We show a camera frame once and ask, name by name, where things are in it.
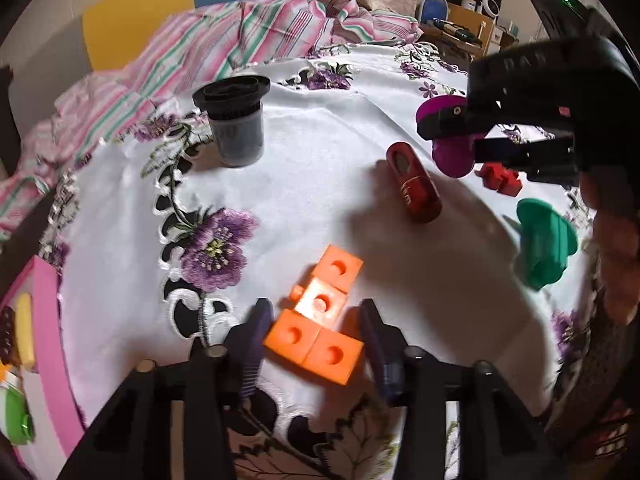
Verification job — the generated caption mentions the green flared cup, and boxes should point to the green flared cup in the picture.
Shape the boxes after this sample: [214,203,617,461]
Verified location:
[516,198,578,290]

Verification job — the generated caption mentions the red cylindrical toy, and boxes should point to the red cylindrical toy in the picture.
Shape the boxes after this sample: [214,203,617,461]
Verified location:
[386,142,442,223]

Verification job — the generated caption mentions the blue chair back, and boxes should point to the blue chair back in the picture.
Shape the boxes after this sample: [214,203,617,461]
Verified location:
[419,0,449,24]

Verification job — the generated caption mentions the pink-rimmed white tray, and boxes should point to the pink-rimmed white tray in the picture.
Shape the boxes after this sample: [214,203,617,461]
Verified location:
[1,256,85,479]

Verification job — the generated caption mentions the white floral embroidered tablecloth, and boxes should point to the white floral embroidered tablecloth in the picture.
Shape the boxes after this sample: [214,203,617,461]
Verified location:
[37,41,601,480]

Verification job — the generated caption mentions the pink green striped cloth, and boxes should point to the pink green striped cloth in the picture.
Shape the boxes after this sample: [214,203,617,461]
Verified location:
[1,0,420,240]

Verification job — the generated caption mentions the black cup with flared base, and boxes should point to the black cup with flared base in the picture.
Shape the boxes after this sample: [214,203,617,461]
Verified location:
[192,75,271,167]

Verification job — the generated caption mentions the person's patterned sleeve forearm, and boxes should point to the person's patterned sleeve forearm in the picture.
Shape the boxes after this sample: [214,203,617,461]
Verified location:
[544,310,639,479]

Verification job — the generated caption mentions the yellow corn toy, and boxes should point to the yellow corn toy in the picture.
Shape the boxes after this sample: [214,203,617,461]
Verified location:
[15,292,36,372]

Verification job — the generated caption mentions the grey yellow blue chair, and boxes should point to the grey yellow blue chair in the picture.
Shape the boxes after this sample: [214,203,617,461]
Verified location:
[1,0,235,139]

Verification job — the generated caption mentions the orange interlocking cube block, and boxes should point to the orange interlocking cube block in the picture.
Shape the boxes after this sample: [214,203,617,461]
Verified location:
[264,245,363,386]

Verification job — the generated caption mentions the brown toy figure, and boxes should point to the brown toy figure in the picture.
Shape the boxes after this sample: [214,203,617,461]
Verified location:
[0,306,16,365]

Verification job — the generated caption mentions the person's right hand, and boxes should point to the person's right hand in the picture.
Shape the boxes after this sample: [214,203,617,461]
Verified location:
[580,174,639,325]

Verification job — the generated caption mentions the magenta flared cup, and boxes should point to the magenta flared cup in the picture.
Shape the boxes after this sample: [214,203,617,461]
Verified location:
[417,94,487,179]

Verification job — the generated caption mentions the white green plug adapter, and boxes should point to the white green plug adapter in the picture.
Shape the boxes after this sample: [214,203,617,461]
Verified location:
[0,372,35,445]

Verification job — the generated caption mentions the wooden shelf with clutter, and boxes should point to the wooden shelf with clutter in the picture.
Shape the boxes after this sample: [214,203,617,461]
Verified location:
[447,0,506,55]

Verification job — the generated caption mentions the small red block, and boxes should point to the small red block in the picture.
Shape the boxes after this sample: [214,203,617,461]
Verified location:
[475,162,523,197]

